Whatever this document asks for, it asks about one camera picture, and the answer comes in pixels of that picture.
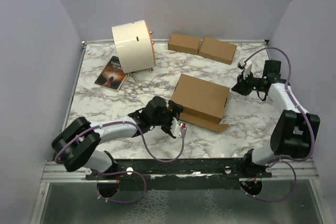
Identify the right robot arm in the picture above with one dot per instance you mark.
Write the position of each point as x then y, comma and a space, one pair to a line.
296, 130

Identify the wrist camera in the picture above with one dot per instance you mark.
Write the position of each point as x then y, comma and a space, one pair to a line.
245, 66
178, 129

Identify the aluminium table frame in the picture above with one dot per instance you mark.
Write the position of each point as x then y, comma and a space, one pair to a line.
67, 198

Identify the brown cardboard box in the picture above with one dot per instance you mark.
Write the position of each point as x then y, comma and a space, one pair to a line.
203, 102

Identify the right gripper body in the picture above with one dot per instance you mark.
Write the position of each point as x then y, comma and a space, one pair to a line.
251, 83

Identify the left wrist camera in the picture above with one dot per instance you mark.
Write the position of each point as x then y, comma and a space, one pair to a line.
178, 129

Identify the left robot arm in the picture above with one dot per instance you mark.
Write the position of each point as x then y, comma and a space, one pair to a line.
76, 146

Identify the dark paperback book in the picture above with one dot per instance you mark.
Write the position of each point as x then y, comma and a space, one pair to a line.
112, 76

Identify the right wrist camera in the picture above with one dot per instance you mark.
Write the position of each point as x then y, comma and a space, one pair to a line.
245, 66

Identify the cream cylindrical container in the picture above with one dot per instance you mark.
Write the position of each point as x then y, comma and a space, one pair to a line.
134, 46

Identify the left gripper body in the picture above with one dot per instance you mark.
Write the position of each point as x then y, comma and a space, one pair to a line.
166, 119

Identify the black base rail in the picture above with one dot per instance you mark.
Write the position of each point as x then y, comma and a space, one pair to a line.
194, 173

